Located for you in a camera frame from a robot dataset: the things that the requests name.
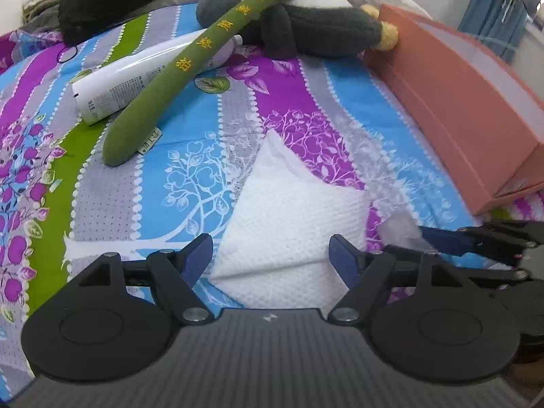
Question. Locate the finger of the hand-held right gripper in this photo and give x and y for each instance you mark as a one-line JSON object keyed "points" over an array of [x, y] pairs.
{"points": [[446, 240], [497, 273]]}

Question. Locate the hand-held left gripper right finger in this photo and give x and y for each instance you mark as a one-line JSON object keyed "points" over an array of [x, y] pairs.
{"points": [[342, 259]]}

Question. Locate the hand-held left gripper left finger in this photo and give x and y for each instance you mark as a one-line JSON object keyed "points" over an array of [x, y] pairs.
{"points": [[199, 255]]}

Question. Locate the clear plastic bag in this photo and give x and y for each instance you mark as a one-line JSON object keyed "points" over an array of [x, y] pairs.
{"points": [[397, 227]]}

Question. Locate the white waffle cloth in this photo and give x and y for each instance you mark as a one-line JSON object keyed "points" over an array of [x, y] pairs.
{"points": [[289, 212]]}

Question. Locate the orange cardboard box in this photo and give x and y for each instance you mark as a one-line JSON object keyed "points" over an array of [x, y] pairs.
{"points": [[459, 106]]}

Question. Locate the colourful floral striped bedsheet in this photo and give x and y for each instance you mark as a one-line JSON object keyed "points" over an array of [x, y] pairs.
{"points": [[297, 106]]}

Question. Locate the green plush stick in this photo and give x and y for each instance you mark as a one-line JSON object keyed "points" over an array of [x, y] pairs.
{"points": [[170, 80]]}

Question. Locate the white tube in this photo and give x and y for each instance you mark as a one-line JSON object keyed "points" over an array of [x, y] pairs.
{"points": [[123, 80]]}

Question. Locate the blue curtain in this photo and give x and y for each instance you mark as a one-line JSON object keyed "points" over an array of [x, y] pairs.
{"points": [[488, 17]]}

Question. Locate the grey white penguin plush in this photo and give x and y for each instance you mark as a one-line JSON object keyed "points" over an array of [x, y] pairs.
{"points": [[323, 25]]}

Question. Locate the grey cloth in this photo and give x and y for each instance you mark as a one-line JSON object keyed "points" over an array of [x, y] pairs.
{"points": [[42, 21]]}

